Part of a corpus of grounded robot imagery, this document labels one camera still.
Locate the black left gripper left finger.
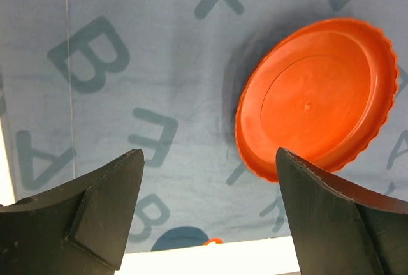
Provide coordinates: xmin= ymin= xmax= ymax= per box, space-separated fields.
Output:
xmin=1 ymin=149 xmax=144 ymax=274

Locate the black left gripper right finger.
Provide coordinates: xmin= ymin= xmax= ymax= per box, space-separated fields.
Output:
xmin=276 ymin=148 xmax=407 ymax=274

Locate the blue letter-print placemat cloth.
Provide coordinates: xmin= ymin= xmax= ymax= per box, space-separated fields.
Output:
xmin=1 ymin=0 xmax=407 ymax=252

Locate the red round plastic plate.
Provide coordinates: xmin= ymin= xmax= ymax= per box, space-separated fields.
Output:
xmin=235 ymin=17 xmax=399 ymax=183

